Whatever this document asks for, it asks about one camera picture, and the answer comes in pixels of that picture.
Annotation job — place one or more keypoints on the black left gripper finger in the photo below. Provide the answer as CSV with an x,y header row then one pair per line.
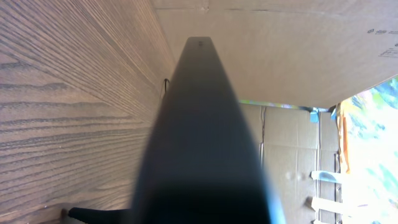
x,y
91,216

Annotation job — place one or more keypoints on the blue Galaxy smartphone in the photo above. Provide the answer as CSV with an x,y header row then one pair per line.
x,y
201,164

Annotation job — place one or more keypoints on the brown cardboard box wall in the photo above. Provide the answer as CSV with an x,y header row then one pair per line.
x,y
292,144

